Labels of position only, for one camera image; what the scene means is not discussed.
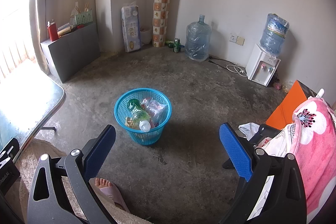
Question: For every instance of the white wall socket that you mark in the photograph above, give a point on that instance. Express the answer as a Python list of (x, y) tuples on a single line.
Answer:
[(232, 38)]

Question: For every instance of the white plastic bag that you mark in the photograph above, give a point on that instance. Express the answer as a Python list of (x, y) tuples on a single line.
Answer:
[(73, 15)]

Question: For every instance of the green plastic bottle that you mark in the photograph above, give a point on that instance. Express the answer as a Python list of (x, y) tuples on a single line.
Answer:
[(136, 111)]

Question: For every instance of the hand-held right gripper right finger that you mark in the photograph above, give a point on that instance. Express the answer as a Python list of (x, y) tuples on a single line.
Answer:
[(235, 150)]

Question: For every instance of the person's bare foot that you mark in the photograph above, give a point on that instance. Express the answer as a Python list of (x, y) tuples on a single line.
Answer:
[(103, 184)]

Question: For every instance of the blue full water jug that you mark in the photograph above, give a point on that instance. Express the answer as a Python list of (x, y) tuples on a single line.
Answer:
[(274, 35)]

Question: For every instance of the pink slipper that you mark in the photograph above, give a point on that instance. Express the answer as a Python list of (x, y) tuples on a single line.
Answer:
[(118, 197)]

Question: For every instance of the beach print table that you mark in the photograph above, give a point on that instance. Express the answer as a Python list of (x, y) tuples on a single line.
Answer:
[(26, 98)]

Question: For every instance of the clear wrapper red lettering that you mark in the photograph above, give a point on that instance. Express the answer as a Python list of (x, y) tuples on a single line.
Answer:
[(157, 112)]

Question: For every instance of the small white box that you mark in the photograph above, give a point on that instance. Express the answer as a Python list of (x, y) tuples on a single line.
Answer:
[(63, 27)]

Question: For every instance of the metal window railing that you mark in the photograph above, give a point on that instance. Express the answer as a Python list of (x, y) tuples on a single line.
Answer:
[(15, 50)]

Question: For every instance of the white water dispenser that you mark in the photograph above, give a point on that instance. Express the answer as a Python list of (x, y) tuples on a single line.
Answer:
[(258, 64)]

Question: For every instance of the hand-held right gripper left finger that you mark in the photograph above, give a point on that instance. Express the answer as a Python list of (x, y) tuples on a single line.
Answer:
[(101, 150)]

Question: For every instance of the small white bin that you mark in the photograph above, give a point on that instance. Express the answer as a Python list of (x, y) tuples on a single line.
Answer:
[(146, 36)]

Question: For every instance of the small pink object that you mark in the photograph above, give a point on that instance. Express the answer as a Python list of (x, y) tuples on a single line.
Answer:
[(277, 85)]

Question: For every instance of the wooden chopsticks bundle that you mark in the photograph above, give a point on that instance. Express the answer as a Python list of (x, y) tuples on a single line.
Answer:
[(86, 6)]

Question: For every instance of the white cloth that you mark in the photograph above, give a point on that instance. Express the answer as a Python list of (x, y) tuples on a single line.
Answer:
[(248, 129)]

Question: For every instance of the grey cabinet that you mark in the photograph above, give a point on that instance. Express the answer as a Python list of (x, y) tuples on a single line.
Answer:
[(73, 56)]

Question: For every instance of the red thermos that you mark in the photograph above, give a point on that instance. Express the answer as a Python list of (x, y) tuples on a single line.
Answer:
[(52, 33)]

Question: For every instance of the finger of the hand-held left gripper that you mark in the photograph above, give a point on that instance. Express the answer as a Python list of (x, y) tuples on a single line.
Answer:
[(10, 151)]

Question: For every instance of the blue mesh basket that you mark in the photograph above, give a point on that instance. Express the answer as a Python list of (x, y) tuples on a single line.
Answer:
[(123, 108)]

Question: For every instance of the pink flower blanket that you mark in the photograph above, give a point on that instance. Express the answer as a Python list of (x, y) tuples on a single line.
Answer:
[(315, 161)]

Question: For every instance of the green drink can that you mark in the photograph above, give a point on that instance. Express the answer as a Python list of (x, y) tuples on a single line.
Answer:
[(176, 44)]

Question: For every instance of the green slotted basket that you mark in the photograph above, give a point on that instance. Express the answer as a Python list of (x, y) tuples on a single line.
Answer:
[(84, 18)]

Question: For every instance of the empty clear water jug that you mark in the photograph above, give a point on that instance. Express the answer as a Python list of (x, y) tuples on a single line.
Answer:
[(198, 40)]

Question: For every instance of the tan flat box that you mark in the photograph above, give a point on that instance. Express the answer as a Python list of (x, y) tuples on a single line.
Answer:
[(65, 32)]

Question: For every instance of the toilet paper pack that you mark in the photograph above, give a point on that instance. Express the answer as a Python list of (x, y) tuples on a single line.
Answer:
[(131, 29)]

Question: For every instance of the orange cardboard box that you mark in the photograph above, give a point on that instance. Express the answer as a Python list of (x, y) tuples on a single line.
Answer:
[(286, 108)]

